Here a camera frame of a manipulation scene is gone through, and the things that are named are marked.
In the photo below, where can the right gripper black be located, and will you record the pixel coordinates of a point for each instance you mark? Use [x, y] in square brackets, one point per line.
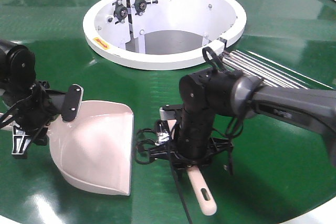
[191, 140]

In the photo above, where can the right black bearing block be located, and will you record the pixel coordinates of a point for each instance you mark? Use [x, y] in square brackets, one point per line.
[141, 5]

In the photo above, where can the pink plastic dustpan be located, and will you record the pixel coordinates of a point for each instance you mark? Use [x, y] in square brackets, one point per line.
[94, 151]

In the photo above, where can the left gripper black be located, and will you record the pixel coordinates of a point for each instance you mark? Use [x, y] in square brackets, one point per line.
[30, 116]

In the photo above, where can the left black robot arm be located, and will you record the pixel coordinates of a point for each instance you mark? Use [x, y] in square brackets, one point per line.
[17, 72]

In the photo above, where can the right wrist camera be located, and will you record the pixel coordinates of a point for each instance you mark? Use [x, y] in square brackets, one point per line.
[171, 112]

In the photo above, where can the left black bearing block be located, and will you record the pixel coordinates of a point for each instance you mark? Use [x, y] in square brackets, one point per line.
[120, 12]

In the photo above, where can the right steel roller strip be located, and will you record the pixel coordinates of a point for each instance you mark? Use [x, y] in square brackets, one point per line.
[250, 66]

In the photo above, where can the pink hand brush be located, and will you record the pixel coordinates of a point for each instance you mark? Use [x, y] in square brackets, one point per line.
[202, 192]

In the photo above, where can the black bearing block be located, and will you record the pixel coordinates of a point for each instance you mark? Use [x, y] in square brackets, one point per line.
[120, 12]
[141, 5]

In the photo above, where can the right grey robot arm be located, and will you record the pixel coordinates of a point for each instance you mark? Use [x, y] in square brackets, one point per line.
[216, 103]

